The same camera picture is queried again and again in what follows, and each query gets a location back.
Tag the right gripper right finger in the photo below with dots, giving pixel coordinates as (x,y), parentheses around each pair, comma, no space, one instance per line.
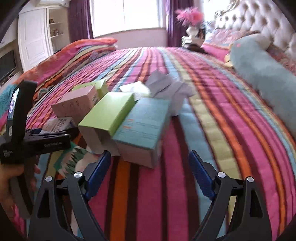
(250,220)

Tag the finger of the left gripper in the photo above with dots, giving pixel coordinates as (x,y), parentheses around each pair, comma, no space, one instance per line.
(72,132)

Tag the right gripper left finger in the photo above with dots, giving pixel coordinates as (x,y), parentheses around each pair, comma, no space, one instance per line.
(49,221)

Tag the lime green box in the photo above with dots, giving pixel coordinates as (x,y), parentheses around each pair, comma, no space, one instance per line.
(101,123)

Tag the green vitamin E box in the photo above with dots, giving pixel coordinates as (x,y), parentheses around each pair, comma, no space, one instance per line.
(67,160)

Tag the person left hand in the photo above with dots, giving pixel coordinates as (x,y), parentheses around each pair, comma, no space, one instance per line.
(18,184)

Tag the white barcode box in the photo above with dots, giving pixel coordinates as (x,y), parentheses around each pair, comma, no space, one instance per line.
(54,125)

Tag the pink white box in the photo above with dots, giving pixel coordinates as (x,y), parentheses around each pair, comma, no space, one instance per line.
(76,104)

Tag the pale green box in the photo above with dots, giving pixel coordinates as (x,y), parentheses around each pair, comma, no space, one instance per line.
(100,86)

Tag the light blue box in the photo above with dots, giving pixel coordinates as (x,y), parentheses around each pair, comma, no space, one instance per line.
(139,137)

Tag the folded colourful quilt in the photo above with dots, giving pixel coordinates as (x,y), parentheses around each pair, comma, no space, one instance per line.
(55,62)

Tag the black television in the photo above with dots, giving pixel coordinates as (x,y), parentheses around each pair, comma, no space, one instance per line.
(7,65)

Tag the striped colourful bedspread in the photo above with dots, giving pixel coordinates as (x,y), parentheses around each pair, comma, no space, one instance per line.
(226,122)

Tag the white wardrobe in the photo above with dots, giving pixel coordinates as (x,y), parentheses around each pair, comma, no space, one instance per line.
(42,32)

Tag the purple curtain left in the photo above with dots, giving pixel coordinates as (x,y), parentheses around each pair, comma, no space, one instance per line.
(79,20)

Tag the purple curtain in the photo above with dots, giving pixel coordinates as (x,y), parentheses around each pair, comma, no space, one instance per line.
(174,29)
(79,20)

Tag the purple curtain right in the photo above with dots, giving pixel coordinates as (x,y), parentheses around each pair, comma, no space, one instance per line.
(174,29)

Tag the light blue long plush pillow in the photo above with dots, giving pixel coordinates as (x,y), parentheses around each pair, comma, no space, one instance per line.
(275,84)

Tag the pink feather flowers vase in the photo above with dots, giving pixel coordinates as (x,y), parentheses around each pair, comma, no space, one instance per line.
(193,20)

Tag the tufted cream headboard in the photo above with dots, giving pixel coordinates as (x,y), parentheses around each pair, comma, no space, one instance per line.
(271,18)

